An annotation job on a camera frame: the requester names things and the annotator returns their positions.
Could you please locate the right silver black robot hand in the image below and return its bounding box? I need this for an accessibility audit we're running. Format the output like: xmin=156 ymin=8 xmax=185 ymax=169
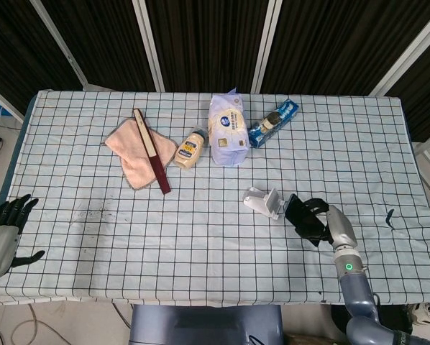
xmin=290 ymin=196 xmax=359 ymax=251

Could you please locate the black smartphone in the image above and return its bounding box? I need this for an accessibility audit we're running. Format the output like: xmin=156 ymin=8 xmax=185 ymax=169
xmin=284 ymin=193 xmax=326 ymax=239

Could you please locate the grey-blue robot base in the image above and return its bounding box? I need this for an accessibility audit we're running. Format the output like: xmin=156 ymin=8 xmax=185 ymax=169
xmin=128 ymin=304 xmax=284 ymax=345

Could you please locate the white phone stand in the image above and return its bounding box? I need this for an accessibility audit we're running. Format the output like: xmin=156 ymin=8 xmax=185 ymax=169
xmin=242 ymin=186 xmax=286 ymax=220

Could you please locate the white patterned object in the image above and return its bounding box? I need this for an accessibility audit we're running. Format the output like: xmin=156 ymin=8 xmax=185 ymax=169
xmin=414 ymin=303 xmax=430 ymax=326

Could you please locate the blue cookie package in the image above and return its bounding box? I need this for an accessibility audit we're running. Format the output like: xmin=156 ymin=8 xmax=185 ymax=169
xmin=247 ymin=98 xmax=300 ymax=149

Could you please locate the light blue checked tablecloth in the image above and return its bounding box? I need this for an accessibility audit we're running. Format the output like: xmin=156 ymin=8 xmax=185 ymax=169
xmin=0 ymin=89 xmax=430 ymax=308

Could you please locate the lavender white snack bag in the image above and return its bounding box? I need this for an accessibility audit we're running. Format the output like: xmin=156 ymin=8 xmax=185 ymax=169
xmin=207 ymin=88 xmax=251 ymax=167

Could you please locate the pink cloth with grey edge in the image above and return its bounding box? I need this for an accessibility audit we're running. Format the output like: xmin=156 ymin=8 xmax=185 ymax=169
xmin=99 ymin=118 xmax=178 ymax=190

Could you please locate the mayonnaise squeeze bottle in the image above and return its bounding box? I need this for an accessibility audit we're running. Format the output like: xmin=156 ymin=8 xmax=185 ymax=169
xmin=173 ymin=125 xmax=209 ymax=169

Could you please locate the dark red beige folded fan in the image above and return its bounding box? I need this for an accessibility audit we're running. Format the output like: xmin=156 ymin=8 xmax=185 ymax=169
xmin=132 ymin=109 xmax=173 ymax=196

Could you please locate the beige floor cable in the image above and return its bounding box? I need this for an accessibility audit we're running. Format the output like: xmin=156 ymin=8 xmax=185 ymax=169
xmin=9 ymin=303 xmax=72 ymax=345

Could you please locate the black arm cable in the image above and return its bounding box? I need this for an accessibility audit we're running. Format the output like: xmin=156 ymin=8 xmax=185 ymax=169
xmin=370 ymin=293 xmax=382 ymax=325

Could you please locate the black screen panel white frame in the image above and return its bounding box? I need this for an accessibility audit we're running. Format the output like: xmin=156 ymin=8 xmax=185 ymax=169
xmin=0 ymin=0 xmax=88 ymax=119
xmin=31 ymin=0 xmax=165 ymax=93
xmin=250 ymin=0 xmax=430 ymax=97
xmin=369 ymin=6 xmax=430 ymax=143
xmin=134 ymin=0 xmax=277 ymax=93

